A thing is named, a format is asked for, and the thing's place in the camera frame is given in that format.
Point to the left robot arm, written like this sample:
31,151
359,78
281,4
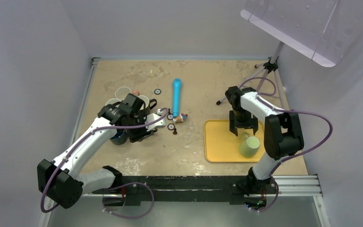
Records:
61,181

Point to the pink ceramic mug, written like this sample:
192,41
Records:
122,92

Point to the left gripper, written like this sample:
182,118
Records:
142,134

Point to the black ceramic mug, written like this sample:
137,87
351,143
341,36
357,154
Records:
148,103

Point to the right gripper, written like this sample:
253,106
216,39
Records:
250,123

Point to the translucent perforated panel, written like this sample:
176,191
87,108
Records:
321,30

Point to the blue toy microphone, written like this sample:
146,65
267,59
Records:
176,96

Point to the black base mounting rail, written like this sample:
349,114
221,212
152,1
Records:
233,189

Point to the grey teal ceramic mug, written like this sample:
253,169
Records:
112,101

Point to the yellow plastic tray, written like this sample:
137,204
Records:
222,146

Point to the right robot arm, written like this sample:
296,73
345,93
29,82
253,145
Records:
282,131

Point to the dark blue ceramic mug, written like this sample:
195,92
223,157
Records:
119,138

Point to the light green ceramic mug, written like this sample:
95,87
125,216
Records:
249,146

